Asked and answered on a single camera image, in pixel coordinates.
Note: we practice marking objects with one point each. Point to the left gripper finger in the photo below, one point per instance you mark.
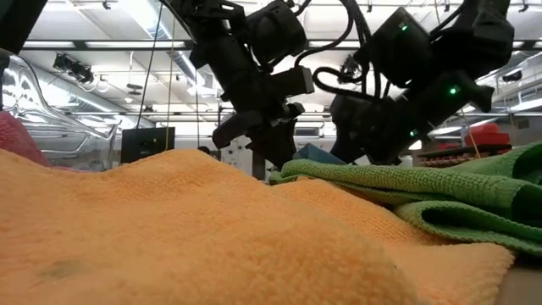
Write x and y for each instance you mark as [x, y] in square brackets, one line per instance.
[275, 144]
[235, 129]

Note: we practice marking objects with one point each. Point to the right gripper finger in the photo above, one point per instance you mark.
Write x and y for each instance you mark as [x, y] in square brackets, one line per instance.
[383, 156]
[345, 150]

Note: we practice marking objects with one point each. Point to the blue microfiber towel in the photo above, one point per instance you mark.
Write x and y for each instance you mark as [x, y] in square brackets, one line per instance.
[317, 154]

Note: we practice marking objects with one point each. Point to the clear plastic bin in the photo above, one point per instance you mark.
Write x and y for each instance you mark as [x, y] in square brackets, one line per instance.
[63, 127]

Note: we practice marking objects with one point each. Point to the pink microfiber towel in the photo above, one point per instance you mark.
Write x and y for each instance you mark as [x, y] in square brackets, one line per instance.
[17, 140]

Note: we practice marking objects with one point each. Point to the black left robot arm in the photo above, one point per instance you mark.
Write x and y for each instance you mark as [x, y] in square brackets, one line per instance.
[211, 25]

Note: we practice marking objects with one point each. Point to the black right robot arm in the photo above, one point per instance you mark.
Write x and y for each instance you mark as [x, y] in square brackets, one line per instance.
[474, 34]

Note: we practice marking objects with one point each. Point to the green microfiber towel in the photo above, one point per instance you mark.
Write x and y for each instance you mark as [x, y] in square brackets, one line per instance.
[381, 175]

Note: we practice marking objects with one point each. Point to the orange microfiber towel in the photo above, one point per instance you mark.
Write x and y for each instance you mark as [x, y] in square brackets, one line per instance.
[169, 233]

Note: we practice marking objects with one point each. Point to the white panel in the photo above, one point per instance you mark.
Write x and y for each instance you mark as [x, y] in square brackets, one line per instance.
[233, 159]

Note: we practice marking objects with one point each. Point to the person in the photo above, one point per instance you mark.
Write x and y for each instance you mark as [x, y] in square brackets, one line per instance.
[204, 149]

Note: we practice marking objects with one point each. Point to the black monitor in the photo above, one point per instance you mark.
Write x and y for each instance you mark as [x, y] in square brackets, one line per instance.
[146, 144]

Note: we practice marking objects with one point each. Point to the black ceiling fixture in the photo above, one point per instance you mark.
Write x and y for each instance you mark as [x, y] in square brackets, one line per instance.
[512, 76]

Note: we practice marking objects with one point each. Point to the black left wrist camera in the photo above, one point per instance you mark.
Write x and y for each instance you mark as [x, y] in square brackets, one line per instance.
[292, 82]

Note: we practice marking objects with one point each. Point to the black hanging camera rig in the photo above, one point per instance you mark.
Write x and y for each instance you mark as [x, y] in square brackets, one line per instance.
[74, 68]

